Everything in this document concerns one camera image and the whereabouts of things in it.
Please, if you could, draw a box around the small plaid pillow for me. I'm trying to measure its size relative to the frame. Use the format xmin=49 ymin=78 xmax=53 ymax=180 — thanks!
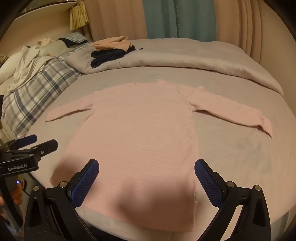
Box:
xmin=59 ymin=32 xmax=89 ymax=45

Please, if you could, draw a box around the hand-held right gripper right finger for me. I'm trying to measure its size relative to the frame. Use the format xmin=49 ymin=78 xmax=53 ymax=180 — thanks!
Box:
xmin=194 ymin=159 xmax=271 ymax=241

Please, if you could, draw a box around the large plaid pillow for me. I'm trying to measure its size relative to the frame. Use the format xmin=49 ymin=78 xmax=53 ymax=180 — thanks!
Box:
xmin=2 ymin=42 xmax=93 ymax=139

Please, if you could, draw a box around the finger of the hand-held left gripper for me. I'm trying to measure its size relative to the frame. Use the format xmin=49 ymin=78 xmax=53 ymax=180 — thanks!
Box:
xmin=10 ymin=134 xmax=38 ymax=149
xmin=13 ymin=139 xmax=59 ymax=163

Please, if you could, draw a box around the grey duvet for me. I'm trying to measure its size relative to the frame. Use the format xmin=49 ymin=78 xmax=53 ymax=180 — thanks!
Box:
xmin=65 ymin=38 xmax=285 ymax=98

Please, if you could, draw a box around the teal curtain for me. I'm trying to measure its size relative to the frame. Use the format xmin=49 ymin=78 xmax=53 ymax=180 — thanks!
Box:
xmin=142 ymin=0 xmax=219 ymax=42

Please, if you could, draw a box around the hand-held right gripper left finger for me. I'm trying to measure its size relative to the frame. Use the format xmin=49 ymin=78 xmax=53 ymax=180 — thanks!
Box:
xmin=24 ymin=159 xmax=100 ymax=241

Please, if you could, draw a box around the pink knit sweater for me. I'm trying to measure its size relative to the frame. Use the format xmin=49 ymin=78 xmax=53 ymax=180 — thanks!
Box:
xmin=45 ymin=79 xmax=273 ymax=233

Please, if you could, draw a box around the beige headboard shelf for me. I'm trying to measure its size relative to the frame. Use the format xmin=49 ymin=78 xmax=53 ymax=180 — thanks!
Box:
xmin=0 ymin=0 xmax=79 ymax=50

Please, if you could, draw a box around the person's left hand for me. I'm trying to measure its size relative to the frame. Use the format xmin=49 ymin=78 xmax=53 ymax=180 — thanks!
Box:
xmin=11 ymin=185 xmax=25 ymax=206

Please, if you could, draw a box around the white pillow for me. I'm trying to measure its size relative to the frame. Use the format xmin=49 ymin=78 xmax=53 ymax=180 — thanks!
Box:
xmin=0 ymin=54 xmax=18 ymax=86

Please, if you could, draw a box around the bed with grey sheet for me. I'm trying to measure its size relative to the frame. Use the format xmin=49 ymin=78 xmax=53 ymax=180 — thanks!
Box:
xmin=0 ymin=38 xmax=294 ymax=241

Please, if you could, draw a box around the peach folded garment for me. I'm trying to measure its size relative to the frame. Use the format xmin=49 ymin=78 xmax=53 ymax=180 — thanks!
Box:
xmin=91 ymin=36 xmax=132 ymax=52

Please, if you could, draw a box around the yellow fringed cloth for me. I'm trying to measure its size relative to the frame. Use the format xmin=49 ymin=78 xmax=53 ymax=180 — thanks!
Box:
xmin=69 ymin=1 xmax=89 ymax=30

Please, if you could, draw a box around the white garment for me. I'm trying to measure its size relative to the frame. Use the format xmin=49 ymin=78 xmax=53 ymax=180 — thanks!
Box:
xmin=8 ymin=45 xmax=60 ymax=93

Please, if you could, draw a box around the beige curtain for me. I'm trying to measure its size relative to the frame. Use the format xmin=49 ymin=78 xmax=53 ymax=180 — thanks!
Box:
xmin=215 ymin=0 xmax=278 ymax=65
xmin=83 ymin=0 xmax=148 ymax=43

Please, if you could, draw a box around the dark navy garment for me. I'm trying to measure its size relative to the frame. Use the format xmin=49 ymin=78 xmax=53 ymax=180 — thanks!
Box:
xmin=91 ymin=45 xmax=143 ymax=68

